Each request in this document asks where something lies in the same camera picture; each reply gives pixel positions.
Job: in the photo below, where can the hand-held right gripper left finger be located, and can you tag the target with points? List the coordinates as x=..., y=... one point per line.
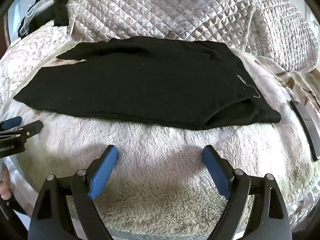
x=103, y=172

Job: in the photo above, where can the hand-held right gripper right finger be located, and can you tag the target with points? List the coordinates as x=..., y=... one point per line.
x=216, y=172

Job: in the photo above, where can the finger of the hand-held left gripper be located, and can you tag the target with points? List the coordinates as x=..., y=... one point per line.
x=12, y=123
x=32, y=128

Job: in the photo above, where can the black pants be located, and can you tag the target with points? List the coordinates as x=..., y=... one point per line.
x=140, y=87

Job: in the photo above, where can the person's left hand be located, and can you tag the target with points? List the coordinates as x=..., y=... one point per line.
x=5, y=185

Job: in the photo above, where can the white fleece floral blanket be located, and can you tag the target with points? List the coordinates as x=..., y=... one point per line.
x=160, y=170

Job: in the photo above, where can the black flat rectangular object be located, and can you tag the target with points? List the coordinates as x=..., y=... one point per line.
x=306, y=127

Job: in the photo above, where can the dark cloth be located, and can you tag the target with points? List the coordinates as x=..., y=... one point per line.
x=56, y=12

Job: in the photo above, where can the white cloth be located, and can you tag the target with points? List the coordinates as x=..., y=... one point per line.
x=37, y=7

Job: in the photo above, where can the quilted pink pillow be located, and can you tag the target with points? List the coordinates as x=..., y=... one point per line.
x=175, y=7

